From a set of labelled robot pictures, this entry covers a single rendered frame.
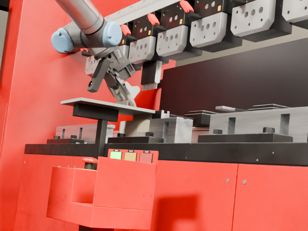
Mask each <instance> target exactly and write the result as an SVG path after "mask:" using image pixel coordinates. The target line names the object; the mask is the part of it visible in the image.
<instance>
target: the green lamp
mask: <svg viewBox="0 0 308 231"><path fill-rule="evenodd" d="M110 158H114V159H121V152H111V155H110Z"/></svg>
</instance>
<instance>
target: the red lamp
mask: <svg viewBox="0 0 308 231"><path fill-rule="evenodd" d="M151 161H152V154H144V153H140V160H139V162H144V163H151Z"/></svg>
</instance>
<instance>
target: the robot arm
mask: <svg viewBox="0 0 308 231"><path fill-rule="evenodd" d="M55 1H56V2H57V3H58V4H59V6H60V7H61V8H62V9H63V10H64V11H65V13H66V14H67V15H68V16H69V17H70V18H71V23H69V24H67V25H65V26H64V27H62V28H59V29H58V30H57V31H56V32H54V33H53V35H52V37H51V42H52V45H53V47H54V49H55V50H56V51H57V52H59V53H61V54H66V53H68V52H71V51H72V50H74V49H89V51H90V53H91V54H92V56H94V58H95V60H99V59H101V60H99V62H98V65H97V67H96V69H95V71H94V73H93V76H92V78H91V80H90V82H89V84H88V87H87V90H88V91H89V92H91V93H95V92H97V91H98V89H99V87H100V85H101V83H102V81H103V78H104V80H105V82H106V84H107V87H108V89H109V90H110V92H111V93H112V95H113V96H114V97H115V99H116V100H117V102H120V101H124V99H126V100H128V103H129V105H130V106H134V107H136V104H135V101H134V98H135V97H136V96H137V94H138V93H139V92H140V88H139V87H138V86H131V85H130V84H129V83H128V82H125V81H124V80H127V79H128V78H130V77H131V76H132V75H133V74H135V73H136V72H135V70H134V68H133V67H132V65H131V63H130V61H129V59H128V60H126V59H125V57H124V55H123V53H122V51H121V50H120V48H119V46H118V44H119V43H120V42H121V39H122V30H121V27H120V25H119V24H118V23H116V22H111V21H109V22H107V21H106V20H105V19H104V18H103V16H102V15H101V14H100V12H99V11H98V10H97V9H96V7H95V6H94V5H93V4H92V2H91V1H90V0H55ZM129 64H130V65H129ZM130 66H131V67H132V69H133V71H132V69H131V67H130Z"/></svg>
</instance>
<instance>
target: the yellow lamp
mask: <svg viewBox="0 0 308 231"><path fill-rule="evenodd" d="M124 160H130V161H136V153H125V158H124Z"/></svg>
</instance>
